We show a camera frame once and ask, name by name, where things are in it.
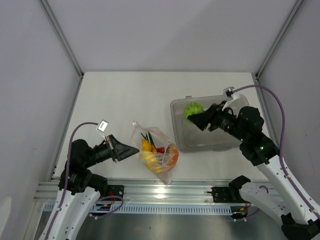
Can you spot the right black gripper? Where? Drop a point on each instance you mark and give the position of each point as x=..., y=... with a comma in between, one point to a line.
x=202, y=119

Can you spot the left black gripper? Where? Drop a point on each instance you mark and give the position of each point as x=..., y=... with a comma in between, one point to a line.
x=120, y=151

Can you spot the green round vegetable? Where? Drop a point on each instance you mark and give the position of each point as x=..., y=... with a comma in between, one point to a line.
x=192, y=109

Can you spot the yellow lemon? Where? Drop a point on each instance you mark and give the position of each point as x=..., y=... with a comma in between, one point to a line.
x=146, y=146

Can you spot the yellow mango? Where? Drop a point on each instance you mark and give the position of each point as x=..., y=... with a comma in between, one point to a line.
x=151, y=161

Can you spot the green onion stalks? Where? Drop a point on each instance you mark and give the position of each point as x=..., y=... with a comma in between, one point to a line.
x=147, y=136

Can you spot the clear zip top bag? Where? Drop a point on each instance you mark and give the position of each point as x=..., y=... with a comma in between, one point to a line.
x=155, y=150

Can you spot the red chili pepper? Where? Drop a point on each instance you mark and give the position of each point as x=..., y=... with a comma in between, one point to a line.
x=160, y=150

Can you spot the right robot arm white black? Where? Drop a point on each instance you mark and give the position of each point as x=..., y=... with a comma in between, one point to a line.
x=294, y=210

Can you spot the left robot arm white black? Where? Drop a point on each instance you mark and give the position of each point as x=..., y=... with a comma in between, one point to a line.
x=79, y=189

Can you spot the grey translucent plastic bin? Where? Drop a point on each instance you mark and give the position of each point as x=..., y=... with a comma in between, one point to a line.
x=189, y=138

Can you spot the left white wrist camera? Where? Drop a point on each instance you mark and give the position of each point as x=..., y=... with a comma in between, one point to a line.
x=101, y=128

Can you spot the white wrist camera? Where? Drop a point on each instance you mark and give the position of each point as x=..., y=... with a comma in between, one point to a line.
x=101, y=128
x=231, y=96

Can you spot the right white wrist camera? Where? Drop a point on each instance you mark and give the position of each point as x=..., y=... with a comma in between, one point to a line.
x=231, y=96

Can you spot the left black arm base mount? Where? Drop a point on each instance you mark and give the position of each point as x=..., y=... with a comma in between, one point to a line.
x=114, y=192

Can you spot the aluminium rail beam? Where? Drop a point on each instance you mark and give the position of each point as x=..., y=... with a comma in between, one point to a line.
x=154, y=191

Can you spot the white slotted cable duct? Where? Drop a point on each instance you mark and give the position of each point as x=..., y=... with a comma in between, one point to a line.
x=166, y=209

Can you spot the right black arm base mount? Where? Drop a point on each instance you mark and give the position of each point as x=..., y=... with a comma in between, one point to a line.
x=223, y=194

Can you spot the left aluminium frame post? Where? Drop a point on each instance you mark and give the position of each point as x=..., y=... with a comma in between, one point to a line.
x=53, y=21

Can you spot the aluminium frame post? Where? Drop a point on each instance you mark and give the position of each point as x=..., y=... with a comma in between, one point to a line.
x=284, y=29
x=53, y=21

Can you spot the right aluminium frame post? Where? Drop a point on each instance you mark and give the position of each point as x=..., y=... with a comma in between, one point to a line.
x=284, y=29

